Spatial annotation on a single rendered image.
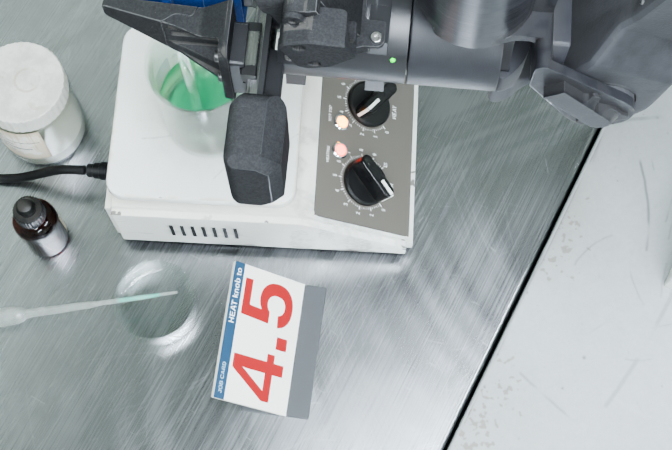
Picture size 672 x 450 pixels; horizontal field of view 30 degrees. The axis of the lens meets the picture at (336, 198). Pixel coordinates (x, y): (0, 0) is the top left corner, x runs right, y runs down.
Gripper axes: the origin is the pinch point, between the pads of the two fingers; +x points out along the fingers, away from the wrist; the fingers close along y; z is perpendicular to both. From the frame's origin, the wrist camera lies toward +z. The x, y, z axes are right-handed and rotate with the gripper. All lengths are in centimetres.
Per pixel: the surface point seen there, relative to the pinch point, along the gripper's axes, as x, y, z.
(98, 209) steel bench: 7.8, 3.0, -25.5
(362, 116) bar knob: -10.0, -3.1, -19.5
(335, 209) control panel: -8.8, 3.5, -19.6
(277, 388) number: -6.0, 14.5, -24.3
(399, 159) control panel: -12.7, -1.2, -21.9
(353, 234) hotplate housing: -10.1, 4.7, -20.8
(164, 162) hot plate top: 2.1, 2.3, -16.7
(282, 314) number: -5.8, 9.6, -24.0
